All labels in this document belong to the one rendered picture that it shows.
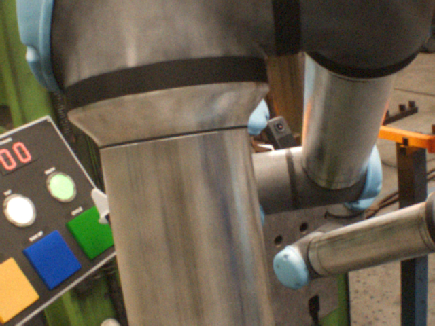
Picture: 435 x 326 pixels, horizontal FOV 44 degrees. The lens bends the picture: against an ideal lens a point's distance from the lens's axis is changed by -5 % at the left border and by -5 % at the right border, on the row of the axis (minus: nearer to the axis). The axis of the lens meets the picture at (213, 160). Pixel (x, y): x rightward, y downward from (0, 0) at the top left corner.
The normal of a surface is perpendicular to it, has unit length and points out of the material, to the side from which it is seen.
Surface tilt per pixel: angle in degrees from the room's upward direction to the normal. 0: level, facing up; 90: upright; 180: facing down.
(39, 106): 90
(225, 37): 79
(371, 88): 140
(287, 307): 90
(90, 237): 60
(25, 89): 90
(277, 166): 37
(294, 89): 90
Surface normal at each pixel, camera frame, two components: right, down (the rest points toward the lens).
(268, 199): 0.00, 0.49
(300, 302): 0.57, 0.17
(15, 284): 0.66, -0.45
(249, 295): 0.69, -0.07
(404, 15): 0.58, 0.64
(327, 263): -0.71, 0.40
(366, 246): -0.80, 0.19
